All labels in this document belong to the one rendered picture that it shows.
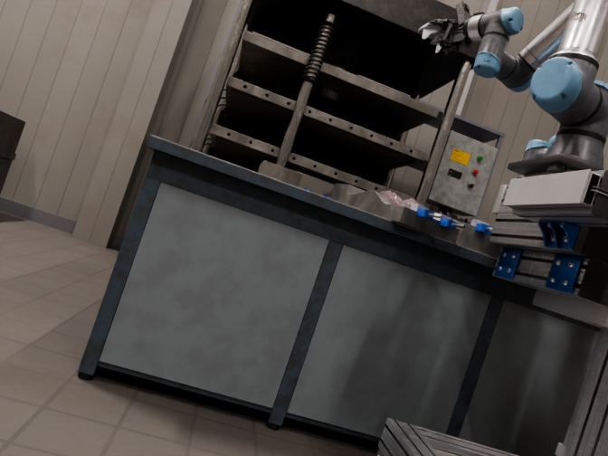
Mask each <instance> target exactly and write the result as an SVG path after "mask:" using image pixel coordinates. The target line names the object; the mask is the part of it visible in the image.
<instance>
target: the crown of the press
mask: <svg viewBox="0 0 608 456"><path fill-rule="evenodd" d="M326 14H333V15H334V16H335V17H336V18H337V19H336V21H335V26H336V27H337V29H336V31H335V32H333V36H331V39H332V40H331V41H330V44H328V46H329V47H328V49H327V50H328V52H325V54H326V56H325V57H324V58H325V60H324V61H323V62H325V63H327V64H330V65H332V66H335V67H337V68H339V69H341V70H343V71H347V72H350V73H352V74H355V75H357V74H359V75H361V76H364V77H366V78H368V79H370V80H372V81H376V82H379V83H381V84H384V85H385V86H387V87H390V88H392V89H395V90H399V91H401V92H403V93H405V94H407V95H410V96H411V93H412V90H416V91H419V92H420V93H421V94H420V97H419V99H421V98H423V97H425V96H426V95H428V94H430V93H432V92H433V91H435V90H438V89H439V88H440V87H442V86H444V85H445V84H447V83H449V82H451V81H453V80H455V77H456V75H457V72H458V69H459V67H460V64H461V60H462V59H469V60H472V65H471V68H470V70H472V69H473V66H474V63H475V57H476V55H477V54H478V51H479V48H480V44H481V41H478V42H472V43H471V45H470V47H467V48H466V47H465V46H464V45H461V47H460V49H459V51H458V53H453V54H447V55H445V52H442V50H440V51H439V52H437V53H436V52H435V51H436V46H437V44H430V42H431V41H432V40H433V39H434V38H435V36H438V35H439V34H440V32H441V30H440V31H439V32H438V33H433V34H431V35H430V36H429V37H428V38H427V39H425V40H424V39H423V38H422V36H423V32H419V31H418V30H419V29H420V28H421V27H422V26H423V25H425V24H427V23H429V22H430V21H432V20H435V19H454V20H457V22H458V17H457V11H456V8H453V7H451V6H449V5H447V4H444V3H442V2H440V1H438V0H254V3H253V6H252V9H251V12H250V15H249V18H248V21H247V22H250V23H252V24H254V25H255V26H254V29H253V31H254V32H256V33H259V34H261V35H264V36H266V37H269V38H271V39H272V40H275V41H277V42H280V43H284V44H286V45H288V46H290V47H292V48H295V49H297V50H300V51H302V52H305V53H308V54H311V51H312V48H313V46H314V43H315V40H316V39H317V35H318V31H319V27H320V25H319V24H320V22H321V21H323V20H325V17H326ZM441 29H442V28H441ZM318 98H319V99H320V100H322V101H323V102H325V103H327V104H330V105H338V103H339V101H340V98H341V96H340V95H339V94H338V93H336V92H334V91H332V90H327V89H323V90H321V92H320V94H319V97H318Z"/></svg>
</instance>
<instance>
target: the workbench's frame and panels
mask: <svg viewBox="0 0 608 456"><path fill-rule="evenodd" d="M147 147H149V148H150V149H151V150H152V151H153V152H154V153H153V156H152V158H151V161H150V164H149V167H148V169H147V173H146V177H145V179H144V182H143V185H142V187H141V190H140V193H139V195H138V199H137V202H136V205H135V208H134V211H133V214H132V215H131V218H130V221H129V224H128V229H127V231H126V234H125V236H124V239H123V242H122V244H121V247H120V250H119V255H118V257H117V259H116V262H115V265H114V268H113V271H112V273H111V276H110V278H109V283H108V286H107V288H106V291H105V294H104V297H103V299H102V302H101V304H100V309H99V312H98V315H97V317H96V319H95V322H94V325H93V328H92V331H91V333H90V338H89V340H88V343H87V346H86V348H85V351H84V354H83V357H82V360H81V363H80V366H79V369H78V372H79V373H78V377H79V378H80V379H83V380H91V379H93V377H94V375H95V373H96V372H97V370H98V367H99V366H100V367H104V368H107V369H110V370H114V371H117V372H120V373H124V374H127V375H133V376H136V377H140V378H144V379H147V380H150V381H154V382H158V383H160V384H164V385H170V386H173V387H177V388H180V389H184V390H187V391H190V392H194V393H198V394H203V395H207V396H211V397H213V398H217V399H221V400H224V401H227V402H231V403H234V404H240V405H243V406H247V407H251V408H253V409H257V410H261V411H264V412H267V413H268V415H267V418H268V420H267V422H266V426H267V427H268V428H269V429H271V430H274V431H277V430H279V428H280V426H282V424H283V421H284V418H285V417H287V418H290V419H294V420H297V421H301V422H304V423H310V424H314V425H317V426H320V427H324V428H327V429H330V430H334V431H337V432H343V433H346V434H350V435H354V436H357V437H360V438H364V439H368V440H370V441H374V442H379V441H380V438H381V435H382V432H383V429H384V427H385V422H386V419H387V418H391V419H395V420H397V421H401V422H404V423H409V424H412V425H416V426H419V427H423V428H425V429H429V430H432V431H436V432H440V433H444V434H447V435H450V436H453V437H457V438H460V439H463V440H466V441H469V442H475V443H478V444H481V445H485V446H488V447H491V448H494V449H498V450H501V451H506V452H509V453H513V454H516V455H519V456H556V448H557V445H558V443H559V442H561V443H564V440H565V436H566V433H567V430H568V426H569V423H570V421H571V418H572V415H573V412H574V409H575V405H576V402H577V399H578V396H579V394H580V391H581V388H582V385H583V381H584V377H585V374H586V371H587V368H588V366H589V363H590V360H591V357H592V354H593V351H594V347H595V344H596V341H597V338H598V335H599V332H600V329H601V328H599V327H596V326H593V325H590V324H587V323H585V322H583V321H580V320H577V319H574V318H569V317H567V316H564V315H561V314H558V313H556V312H554V311H551V310H548V309H543V308H540V307H538V306H535V305H533V304H532V302H533V299H534V297H535V294H536V291H537V290H536V289H532V288H529V287H525V286H521V285H517V284H516V283H513V282H510V281H507V280H503V279H501V278H498V277H495V276H492V273H493V271H494V268H495V265H496V262H497V260H496V259H493V258H490V257H489V256H486V255H483V254H480V253H477V252H474V251H471V250H468V249H465V248H463V247H460V246H458V245H455V244H452V243H450V242H446V241H443V240H440V239H438V238H435V237H432V236H430V235H428V234H425V233H420V232H417V231H415V230H413V229H410V228H407V227H404V226H402V225H400V224H397V223H392V222H390V221H387V220H385V219H382V218H379V217H377V216H374V215H371V214H367V213H365V212H362V211H359V210H357V209H355V208H352V207H349V206H346V205H343V204H340V203H337V202H334V201H331V200H329V199H327V198H324V197H321V196H318V195H314V194H312V193H309V192H306V191H304V190H301V189H298V188H296V187H293V186H291V185H286V184H283V183H281V182H279V181H276V180H273V179H270V178H268V177H266V176H261V175H258V174H256V173H253V172H251V171H248V170H245V169H243V168H240V167H237V166H233V165H231V164H228V163H225V162H223V161H220V160H218V159H215V158H212V157H208V156H206V155H203V154H200V153H197V152H195V151H193V150H190V149H187V148H184V147H180V146H178V145H175V144H172V143H170V142H167V141H165V140H162V139H159V138H155V137H152V136H149V138H148V141H147Z"/></svg>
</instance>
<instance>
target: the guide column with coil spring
mask: <svg viewBox="0 0 608 456"><path fill-rule="evenodd" d="M336 19H337V18H336V17H335V16H334V15H333V14H326V17H325V20H326V21H330V22H331V23H333V24H335V21H336ZM313 85H314V84H313V83H312V82H310V81H303V83H302V86H301V89H300V92H299V96H298V99H297V102H296V104H295V107H294V110H293V112H292V115H291V118H290V123H289V125H288V128H287V131H286V134H285V136H284V139H283V141H282V144H281V147H280V152H279V154H278V157H277V160H276V163H275V164H276V165H278V166H283V167H286V165H287V162H288V159H289V156H290V152H291V150H292V147H293V144H294V141H295V138H296V136H297V133H298V130H299V125H300V122H301V120H302V118H303V115H304V112H305V109H306V107H307V104H308V101H309V96H310V93H311V91H312V88H313Z"/></svg>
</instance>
